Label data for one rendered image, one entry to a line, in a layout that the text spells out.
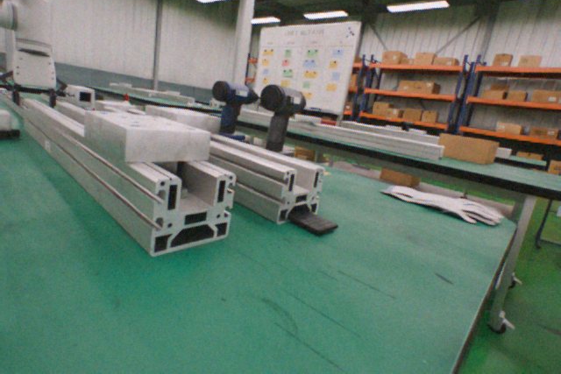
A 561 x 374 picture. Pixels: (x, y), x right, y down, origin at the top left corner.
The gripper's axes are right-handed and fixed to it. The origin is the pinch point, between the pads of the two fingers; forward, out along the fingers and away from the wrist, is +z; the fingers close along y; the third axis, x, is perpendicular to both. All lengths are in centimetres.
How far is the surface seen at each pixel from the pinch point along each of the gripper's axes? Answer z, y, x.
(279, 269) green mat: 6, -5, 108
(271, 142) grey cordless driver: -3, -31, 78
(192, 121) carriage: -5, -17, 67
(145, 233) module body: 4, 5, 97
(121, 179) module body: 0, 5, 89
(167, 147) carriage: -4, 1, 91
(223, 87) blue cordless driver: -14, -33, 54
